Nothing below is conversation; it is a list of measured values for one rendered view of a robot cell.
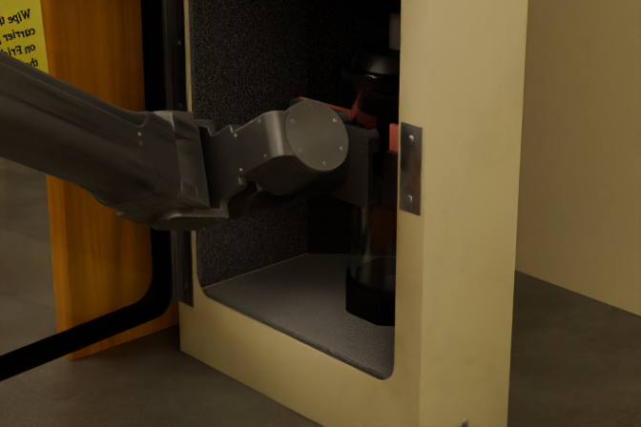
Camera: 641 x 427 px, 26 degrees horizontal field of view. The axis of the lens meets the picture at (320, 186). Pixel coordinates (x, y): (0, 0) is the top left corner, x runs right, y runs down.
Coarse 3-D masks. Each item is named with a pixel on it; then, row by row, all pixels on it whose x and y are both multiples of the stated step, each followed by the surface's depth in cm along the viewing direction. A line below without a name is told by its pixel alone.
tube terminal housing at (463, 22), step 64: (448, 0) 101; (512, 0) 106; (448, 64) 103; (512, 64) 108; (448, 128) 104; (512, 128) 110; (448, 192) 106; (512, 192) 112; (448, 256) 108; (512, 256) 114; (192, 320) 132; (256, 320) 124; (448, 320) 110; (256, 384) 126; (320, 384) 119; (384, 384) 113; (448, 384) 112
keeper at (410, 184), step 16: (416, 128) 103; (416, 144) 104; (400, 160) 105; (416, 160) 104; (400, 176) 106; (416, 176) 105; (400, 192) 106; (416, 192) 105; (400, 208) 107; (416, 208) 105
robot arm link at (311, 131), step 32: (224, 128) 105; (256, 128) 102; (288, 128) 101; (320, 128) 103; (224, 160) 105; (256, 160) 102; (288, 160) 102; (320, 160) 102; (224, 192) 105; (288, 192) 106; (160, 224) 104; (192, 224) 106
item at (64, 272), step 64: (0, 0) 109; (64, 0) 114; (128, 0) 119; (64, 64) 115; (128, 64) 120; (0, 192) 113; (64, 192) 118; (0, 256) 115; (64, 256) 120; (128, 256) 125; (0, 320) 116; (64, 320) 121
